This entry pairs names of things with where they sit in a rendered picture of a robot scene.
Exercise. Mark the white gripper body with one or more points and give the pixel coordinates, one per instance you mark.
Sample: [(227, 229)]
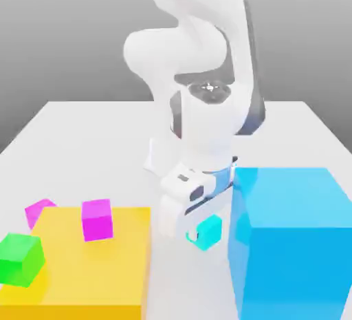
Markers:
[(176, 221)]

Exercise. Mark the small cyan cube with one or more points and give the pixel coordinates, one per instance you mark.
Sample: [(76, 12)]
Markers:
[(209, 232)]

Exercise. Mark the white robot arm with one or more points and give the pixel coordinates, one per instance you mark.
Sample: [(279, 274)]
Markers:
[(203, 50)]

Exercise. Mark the small magenta cube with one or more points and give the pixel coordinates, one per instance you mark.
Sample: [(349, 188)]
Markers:
[(96, 222), (35, 210)]

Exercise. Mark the small green cube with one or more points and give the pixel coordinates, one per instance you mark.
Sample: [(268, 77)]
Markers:
[(19, 259)]

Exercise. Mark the large orange box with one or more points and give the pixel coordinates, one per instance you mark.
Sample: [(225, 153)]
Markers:
[(93, 273)]

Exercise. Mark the large blue box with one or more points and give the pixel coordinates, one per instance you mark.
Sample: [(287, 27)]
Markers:
[(291, 243)]

